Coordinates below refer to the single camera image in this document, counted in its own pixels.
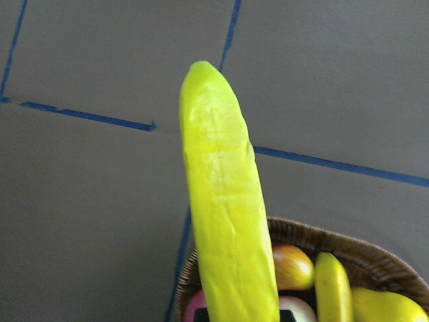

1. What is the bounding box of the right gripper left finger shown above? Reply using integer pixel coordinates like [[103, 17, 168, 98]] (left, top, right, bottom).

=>
[[194, 307, 208, 322]]

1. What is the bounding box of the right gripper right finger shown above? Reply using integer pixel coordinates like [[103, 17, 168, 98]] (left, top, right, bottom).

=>
[[280, 309, 294, 322]]

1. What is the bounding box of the yellow banana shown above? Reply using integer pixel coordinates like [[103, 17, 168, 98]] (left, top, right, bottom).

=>
[[314, 252, 354, 322], [179, 61, 280, 321]]

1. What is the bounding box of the brown wicker basket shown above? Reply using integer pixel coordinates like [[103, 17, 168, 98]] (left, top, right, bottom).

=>
[[176, 218, 428, 321]]

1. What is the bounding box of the pink red apple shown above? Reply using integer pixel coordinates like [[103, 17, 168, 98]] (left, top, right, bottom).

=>
[[183, 290, 207, 322]]

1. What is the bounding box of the pale green apple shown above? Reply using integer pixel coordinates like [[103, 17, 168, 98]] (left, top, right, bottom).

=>
[[279, 296, 317, 322]]

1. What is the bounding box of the red yellow mango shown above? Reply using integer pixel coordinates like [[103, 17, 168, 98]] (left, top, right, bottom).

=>
[[272, 243, 314, 291]]

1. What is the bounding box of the yellow lemon fruit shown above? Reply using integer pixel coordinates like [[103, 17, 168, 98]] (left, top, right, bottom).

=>
[[351, 287, 428, 322]]

